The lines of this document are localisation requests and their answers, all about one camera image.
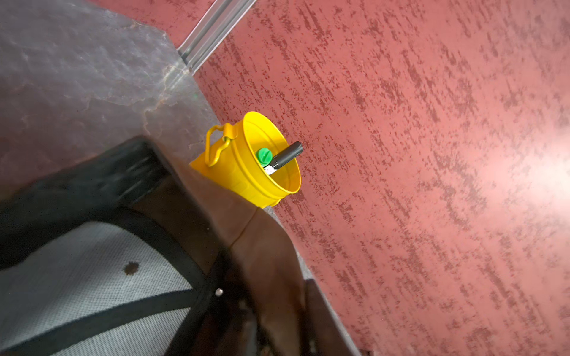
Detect brown cap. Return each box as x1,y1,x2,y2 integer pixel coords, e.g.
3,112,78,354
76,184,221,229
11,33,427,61
1,137,354,355

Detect black marker in bucket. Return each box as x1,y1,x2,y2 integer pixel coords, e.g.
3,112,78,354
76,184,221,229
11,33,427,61
264,141,304,175

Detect green capped marker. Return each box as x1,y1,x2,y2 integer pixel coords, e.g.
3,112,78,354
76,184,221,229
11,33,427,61
255,148,273,167

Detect yellow plastic bucket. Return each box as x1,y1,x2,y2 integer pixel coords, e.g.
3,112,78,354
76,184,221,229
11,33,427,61
190,111,301,208

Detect right corner aluminium profile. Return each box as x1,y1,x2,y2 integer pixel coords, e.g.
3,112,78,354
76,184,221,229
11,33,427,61
178,0,256,75

